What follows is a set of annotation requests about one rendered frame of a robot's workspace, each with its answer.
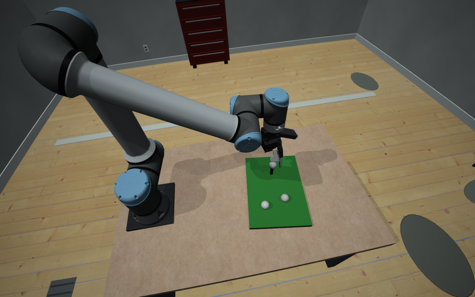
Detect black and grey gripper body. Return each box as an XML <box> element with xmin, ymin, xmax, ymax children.
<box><xmin>261</xmin><ymin>127</ymin><xmax>282</xmax><ymax>153</ymax></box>

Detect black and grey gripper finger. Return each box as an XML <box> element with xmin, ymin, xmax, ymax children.
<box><xmin>270</xmin><ymin>143</ymin><xmax>283</xmax><ymax>168</ymax></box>

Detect green mat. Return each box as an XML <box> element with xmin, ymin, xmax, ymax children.
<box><xmin>245</xmin><ymin>156</ymin><xmax>312</xmax><ymax>229</ymax></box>

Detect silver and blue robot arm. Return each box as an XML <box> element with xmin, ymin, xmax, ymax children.
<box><xmin>17</xmin><ymin>7</ymin><xmax>298</xmax><ymax>226</ymax></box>

